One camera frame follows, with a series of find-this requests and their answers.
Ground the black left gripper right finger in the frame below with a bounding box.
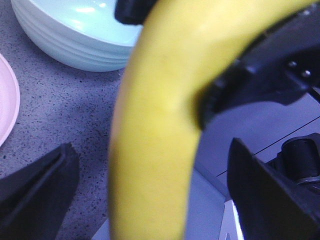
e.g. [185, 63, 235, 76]
[227, 138, 320, 240]

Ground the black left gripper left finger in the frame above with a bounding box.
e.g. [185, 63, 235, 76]
[0, 143, 80, 240]

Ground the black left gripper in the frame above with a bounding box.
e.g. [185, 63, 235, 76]
[114, 0, 320, 131]

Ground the yellow banana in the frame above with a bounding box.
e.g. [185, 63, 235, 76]
[108, 0, 311, 240]

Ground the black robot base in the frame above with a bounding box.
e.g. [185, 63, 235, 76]
[267, 133, 320, 195]

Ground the green ribbed bowl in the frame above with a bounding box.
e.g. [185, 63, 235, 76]
[11, 0, 143, 72]

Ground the pink plate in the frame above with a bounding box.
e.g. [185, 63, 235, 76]
[0, 54, 21, 146]

